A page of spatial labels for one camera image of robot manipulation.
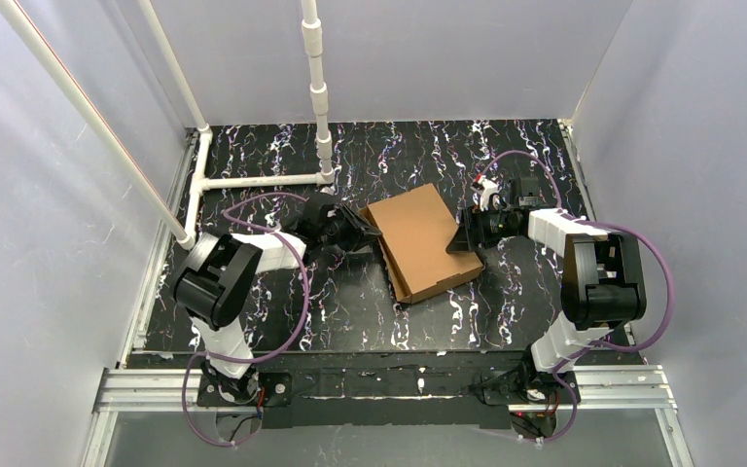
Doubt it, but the brown cardboard box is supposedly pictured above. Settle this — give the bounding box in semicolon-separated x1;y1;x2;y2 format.
360;184;483;305

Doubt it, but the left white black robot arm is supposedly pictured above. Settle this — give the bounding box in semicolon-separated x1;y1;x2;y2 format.
171;193;381;404

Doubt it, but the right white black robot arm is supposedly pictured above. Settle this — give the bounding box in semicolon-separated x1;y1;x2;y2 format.
445;175;647;390

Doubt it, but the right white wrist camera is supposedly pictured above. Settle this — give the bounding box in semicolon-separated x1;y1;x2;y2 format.
471;174;499;211

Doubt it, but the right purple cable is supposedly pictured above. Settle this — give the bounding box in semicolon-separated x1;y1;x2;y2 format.
480;150;677;444

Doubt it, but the purple cable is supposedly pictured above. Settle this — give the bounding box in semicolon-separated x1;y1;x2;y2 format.
180;192;313;449
480;150;677;444

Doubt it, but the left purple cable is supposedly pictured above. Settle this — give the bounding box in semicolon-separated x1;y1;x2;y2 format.
180;192;313;449

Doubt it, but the white pvc pipe frame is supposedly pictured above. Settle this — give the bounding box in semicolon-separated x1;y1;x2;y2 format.
0;0;339;249

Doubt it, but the aluminium rail base frame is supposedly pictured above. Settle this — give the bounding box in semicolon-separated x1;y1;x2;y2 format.
81;119;683;466

